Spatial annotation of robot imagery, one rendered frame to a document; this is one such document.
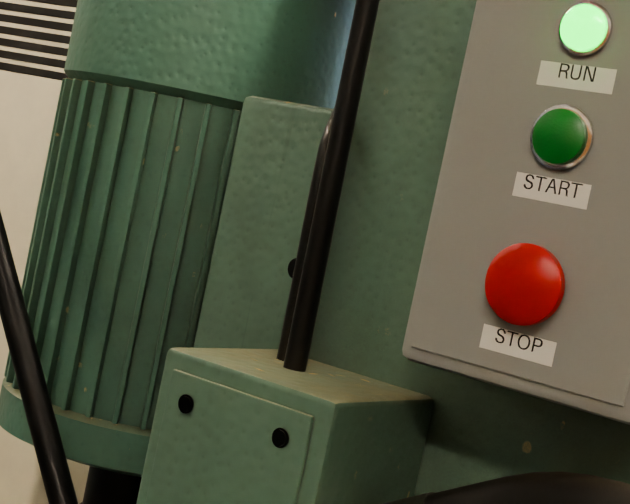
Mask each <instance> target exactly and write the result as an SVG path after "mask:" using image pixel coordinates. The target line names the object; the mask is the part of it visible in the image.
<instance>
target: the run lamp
mask: <svg viewBox="0 0 630 504"><path fill-rule="evenodd" d="M612 29H613V23H612V18H611V16H610V14H609V12H608V11H607V9H606V8H604V7H603V6H602V5H600V4H598V3H596V2H592V1H584V2H580V3H577V4H575V5H574V6H572V7H571V8H570V9H568V10H567V11H566V13H565V14H564V15H563V17H562V19H561V21H560V25H559V31H558V32H559V39H560V42H561V44H562V46H563V47H564V48H565V50H567V51H568V52H569V53H571V54H573V55H575V56H579V57H587V56H591V55H594V54H596V53H598V52H599V51H601V50H602V49H603V48H604V47H605V46H606V44H607V43H608V41H609V39H610V37H611V34H612Z"/></svg>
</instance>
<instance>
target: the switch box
mask: <svg viewBox="0 0 630 504"><path fill-rule="evenodd" d="M584 1H592V2H596V3H598V4H600V5H602V6H603V7H604V8H606V9H607V11H608V12H609V14H610V16H611V18H612V23H613V29H612V34H611V37H610V39H609V41H608V43H607V44H606V46H605V47H604V48H603V49H602V50H601V51H599V52H598V53H596V54H594V55H591V56H587V57H579V56H575V55H573V54H571V53H569V52H568V51H567V50H565V48H564V47H563V46H562V44H561V42H560V39H559V32H558V31H559V25H560V21H561V19H562V17H563V15H564V14H565V13H566V11H567V10H568V9H570V8H571V7H572V6H574V5H575V4H577V3H580V2H584ZM541 60H543V61H551V62H559V63H567V64H575V65H583V66H591V67H599V68H608V69H616V70H617V73H616V78H615V82H614V87H613V91H612V94H604V93H597V92H589V91H582V90H575V89H567V88H560V87H553V86H545V85H538V84H536V83H537V78H538V74H539V69H540V64H541ZM561 104H564V105H571V106H574V107H576V108H578V109H580V110H582V111H583V112H584V113H585V114H586V115H587V116H588V117H589V119H590V121H591V123H592V126H593V130H594V139H593V145H592V148H591V150H590V152H589V154H588V156H587V157H586V158H585V159H584V160H583V161H582V162H581V163H580V164H579V165H577V166H575V167H574V168H571V169H568V170H562V171H560V170H553V169H550V168H547V167H545V166H543V165H542V164H541V163H540V162H538V160H537V159H536V158H535V156H534V154H533V152H532V149H531V145H530V135H531V130H532V127H533V125H534V123H535V121H536V120H537V118H538V117H539V116H540V115H541V114H542V113H543V112H544V111H545V110H547V109H548V108H550V107H553V106H555V105H561ZM517 172H522V173H528V174H533V175H539V176H544V177H550V178H555V179H561V180H566V181H572V182H577V183H583V184H588V185H592V186H591V191H590V195H589V200H588V204H587V209H586V210H585V209H580V208H575V207H570V206H564V205H559V204H554V203H549V202H544V201H539V200H533V199H528V198H523V197H518V196H513V195H512V193H513V189H514V184H515V179H516V175H517ZM518 243H530V244H535V245H539V246H541V247H543V248H545V249H547V250H548V251H550V252H551V253H552V254H553V255H554V256H555V257H556V258H557V260H558V261H559V263H560V265H561V267H562V270H563V273H564V278H565V290H564V295H563V298H562V301H561V303H560V305H559V307H558V308H557V310H556V311H555V312H554V314H553V315H552V316H551V317H549V318H548V319H547V320H545V321H543V322H541V323H539V324H536V325H531V326H519V325H513V324H510V323H508V322H506V321H504V320H502V319H501V318H500V317H499V316H497V314H496V313H495V312H494V311H493V310H492V308H491V307H490V305H489V302H488V300H487V297H486V292H485V278H486V274H487V270H488V268H489V265H490V263H491V262H492V260H493V259H494V258H495V256H496V255H497V254H498V253H499V252H501V251H502V250H503V249H505V248H506V247H508V246H511V245H513V244H518ZM484 324H488V325H491V326H495V327H499V328H503V329H507V330H510V331H514V332H518V333H522V334H526V335H529V336H533V337H537V338H541V339H545V340H548V341H552V342H556V343H557V345H556V349H555V354H554V358H553V363H552V367H550V366H546V365H542V364H539V363H535V362H532V361H528V360H524V359H521V358H517V357H513V356H510V355H506V354H503V353H499V352H495V351H492V350H488V349H484V348H481V347H479V345H480V340H481V336H482V331H483V326H484ZM402 352H403V355H404V356H405V357H406V358H407V359H409V360H410V361H414V362H417V363H420V364H424V365H427V366H431V367H434V368H437V369H441V370H444V371H448V372H451V373H455V374H458V375H461V376H465V377H468V378H472V379H475V380H478V381H482V382H485V383H489V384H492V385H495V386H499V387H502V388H506V389H509V390H513V391H516V392H519V393H523V394H526V395H530V396H533V397H536V398H540V399H543V400H547V401H550V402H553V403H557V404H560V405H564V406H567V407H570V408H574V409H577V410H581V411H584V412H588V413H591V414H594V415H598V416H601V417H605V418H608V419H611V420H615V421H618V422H622V423H625V424H628V425H630V0H477V2H476V7H475V11H474V16H473V21H472V25H471V30H470V35H469V39H468V44H467V49H466V53H465V58H464V63H463V67H462V72H461V77H460V81H459V86H458V91H457V95H456V100H455V105H454V109H453V114H452V119H451V123H450V128H449V133H448V137H447V142H446V147H445V151H444V156H443V161H442V165H441V170H440V175H439V179H438V184H437V189H436V193H435V198H434V203H433V207H432V212H431V217H430V221H429V226H428V231H427V235H426V240H425V245H424V249H423V254H422V259H421V263H420V268H419V273H418V277H417V282H416V287H415V291H414V296H413V301H412V305H411V310H410V315H409V319H408V324H407V329H406V333H405V338H404V343H403V347H402Z"/></svg>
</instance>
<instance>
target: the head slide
mask: <svg viewBox="0 0 630 504"><path fill-rule="evenodd" d="M332 111H333V109H330V108H324V107H318V106H312V105H306V104H300V103H294V102H288V101H282V100H276V99H270V98H263V97H257V96H250V97H246V98H245V100H244V103H243V108H242V113H241V118H240V122H239V127H238V132H237V137H236V142H235V147H234V152H233V157H232V161H231V166H230V171H229V176H228V181H227V186H226V191H225V196H224V200H223V205H222V210H221V215H220V220H219V225H218V230H217V235H216V239H215V244H214V249H213V254H212V259H211V264H210V269H209V274H208V278H207V283H206V288H205V293H204V298H203V303H202V308H201V313H200V317H199V322H198V327H197V332H196V337H195V342H194V347H193V348H240V349H279V344H280V338H281V333H282V328H283V323H284V318H285V313H286V308H287V303H288V298H289V293H290V288H291V283H292V277H293V272H294V267H295V262H296V257H297V252H298V247H299V242H300V237H301V232H302V227H303V222H304V216H305V211H306V206H307V201H308V196H309V191H310V186H311V181H312V176H313V171H314V166H315V161H316V157H317V152H318V148H319V144H320V141H321V138H322V134H323V131H324V129H325V126H326V124H327V122H328V120H329V118H330V116H331V113H332Z"/></svg>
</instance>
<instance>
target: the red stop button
mask: <svg viewBox="0 0 630 504"><path fill-rule="evenodd" d="M564 290H565V278H564V273H563V270H562V267H561V265H560V263H559V261H558V260H557V258H556V257H555V256H554V255H553V254H552V253H551V252H550V251H548V250H547V249H545V248H543V247H541V246H539V245H535V244H530V243H518V244H513V245H511V246H508V247H506V248H505V249H503V250H502V251H501V252H499V253H498V254H497V255H496V256H495V258H494V259H493V260H492V262H491V263H490V265H489V268H488V270H487V274H486V278H485V292H486V297H487V300H488V302H489V305H490V307H491V308H492V310H493V311H494V312H495V313H496V314H497V316H499V317H500V318H501V319H502V320H504V321H506V322H508V323H510V324H513V325H519V326H531V325H536V324H539V323H541V322H543V321H545V320H547V319H548V318H549V317H551V316H552V315H553V314H554V312H555V311H556V310H557V308H558V307H559V305H560V303H561V301H562V298H563V295H564Z"/></svg>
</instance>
